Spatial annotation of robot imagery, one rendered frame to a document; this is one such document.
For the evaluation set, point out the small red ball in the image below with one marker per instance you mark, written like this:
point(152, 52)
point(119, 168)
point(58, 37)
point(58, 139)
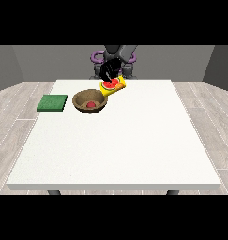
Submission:
point(91, 104)

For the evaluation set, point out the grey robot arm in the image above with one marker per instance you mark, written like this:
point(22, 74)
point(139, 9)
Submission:
point(126, 52)

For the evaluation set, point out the green square pad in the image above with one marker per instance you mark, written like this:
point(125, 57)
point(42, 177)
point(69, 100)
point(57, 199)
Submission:
point(52, 102)

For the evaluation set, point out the dark table leg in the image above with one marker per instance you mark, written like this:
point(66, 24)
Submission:
point(172, 192)
point(54, 192)

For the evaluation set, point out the grey robot trunk purple rings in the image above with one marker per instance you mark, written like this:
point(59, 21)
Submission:
point(96, 56)

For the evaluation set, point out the brown wooden bowl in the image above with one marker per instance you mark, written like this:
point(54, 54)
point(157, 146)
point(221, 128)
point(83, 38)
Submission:
point(84, 98)

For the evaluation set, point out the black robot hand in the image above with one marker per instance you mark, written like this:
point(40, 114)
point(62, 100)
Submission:
point(109, 69)

